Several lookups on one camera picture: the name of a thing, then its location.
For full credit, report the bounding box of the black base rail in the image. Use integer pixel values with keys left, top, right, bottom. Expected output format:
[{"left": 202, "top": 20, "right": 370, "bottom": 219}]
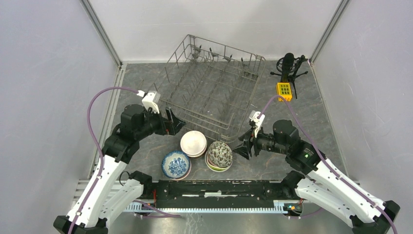
[{"left": 148, "top": 180, "right": 300, "bottom": 208}]

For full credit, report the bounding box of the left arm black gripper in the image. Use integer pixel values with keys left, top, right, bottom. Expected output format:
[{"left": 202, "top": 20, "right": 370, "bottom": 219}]
[{"left": 135, "top": 105, "right": 186, "bottom": 140}]

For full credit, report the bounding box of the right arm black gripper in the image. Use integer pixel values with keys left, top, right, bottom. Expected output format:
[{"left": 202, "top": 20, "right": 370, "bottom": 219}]
[{"left": 232, "top": 124, "right": 288, "bottom": 160}]

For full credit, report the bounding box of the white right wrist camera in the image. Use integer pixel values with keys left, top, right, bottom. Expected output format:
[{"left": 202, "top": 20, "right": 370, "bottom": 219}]
[{"left": 249, "top": 110, "right": 265, "bottom": 138}]

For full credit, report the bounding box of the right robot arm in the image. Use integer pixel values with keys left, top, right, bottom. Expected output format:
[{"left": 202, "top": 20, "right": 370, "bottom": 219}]
[{"left": 233, "top": 111, "right": 400, "bottom": 234}]

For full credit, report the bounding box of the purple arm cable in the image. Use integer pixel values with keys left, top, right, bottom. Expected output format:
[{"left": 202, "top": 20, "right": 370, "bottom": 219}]
[
  {"left": 67, "top": 86, "right": 181, "bottom": 234},
  {"left": 258, "top": 94, "right": 399, "bottom": 234}
]

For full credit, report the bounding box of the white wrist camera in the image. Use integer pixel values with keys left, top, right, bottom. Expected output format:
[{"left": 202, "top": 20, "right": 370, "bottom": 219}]
[
  {"left": 249, "top": 110, "right": 265, "bottom": 138},
  {"left": 137, "top": 90, "right": 161, "bottom": 114}
]

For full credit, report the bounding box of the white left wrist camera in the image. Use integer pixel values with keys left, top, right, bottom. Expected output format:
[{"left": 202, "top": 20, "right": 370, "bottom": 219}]
[{"left": 137, "top": 90, "right": 161, "bottom": 114}]

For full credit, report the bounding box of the green and white bowl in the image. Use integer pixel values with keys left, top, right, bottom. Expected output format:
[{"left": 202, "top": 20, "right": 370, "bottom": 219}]
[{"left": 205, "top": 157, "right": 232, "bottom": 172}]

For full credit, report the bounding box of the grey wire dish rack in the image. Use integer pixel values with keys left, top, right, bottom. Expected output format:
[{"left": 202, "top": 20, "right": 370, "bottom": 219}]
[{"left": 150, "top": 35, "right": 266, "bottom": 143}]

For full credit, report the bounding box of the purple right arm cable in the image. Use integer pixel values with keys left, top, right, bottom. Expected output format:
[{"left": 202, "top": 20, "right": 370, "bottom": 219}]
[{"left": 258, "top": 94, "right": 399, "bottom": 234}]

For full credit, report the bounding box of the floral brown patterned bowl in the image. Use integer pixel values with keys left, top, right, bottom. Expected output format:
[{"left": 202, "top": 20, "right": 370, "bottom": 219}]
[{"left": 207, "top": 141, "right": 233, "bottom": 168}]

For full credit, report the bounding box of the yellow block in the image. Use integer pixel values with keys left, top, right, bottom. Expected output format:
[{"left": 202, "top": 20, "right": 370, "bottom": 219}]
[{"left": 276, "top": 82, "right": 293, "bottom": 101}]

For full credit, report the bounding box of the white upper bowl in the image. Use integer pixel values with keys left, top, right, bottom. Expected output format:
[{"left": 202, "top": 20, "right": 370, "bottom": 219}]
[{"left": 180, "top": 131, "right": 207, "bottom": 155}]

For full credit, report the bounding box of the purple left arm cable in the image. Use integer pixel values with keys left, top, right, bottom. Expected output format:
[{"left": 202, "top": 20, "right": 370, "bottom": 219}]
[{"left": 67, "top": 86, "right": 181, "bottom": 234}]

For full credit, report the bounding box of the white outer bowl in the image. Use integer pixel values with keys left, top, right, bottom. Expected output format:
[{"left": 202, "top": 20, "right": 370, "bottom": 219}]
[{"left": 205, "top": 153, "right": 233, "bottom": 172}]

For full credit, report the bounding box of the black microphone on tripod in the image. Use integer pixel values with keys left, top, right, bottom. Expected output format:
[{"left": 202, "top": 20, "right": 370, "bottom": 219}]
[{"left": 270, "top": 53, "right": 308, "bottom": 98}]

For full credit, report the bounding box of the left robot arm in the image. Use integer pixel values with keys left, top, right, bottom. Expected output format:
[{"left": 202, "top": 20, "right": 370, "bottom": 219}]
[{"left": 53, "top": 104, "right": 186, "bottom": 234}]

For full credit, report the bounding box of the blue floral bowl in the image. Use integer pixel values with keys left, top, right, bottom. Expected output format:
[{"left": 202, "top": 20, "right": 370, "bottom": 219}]
[{"left": 161, "top": 151, "right": 191, "bottom": 179}]

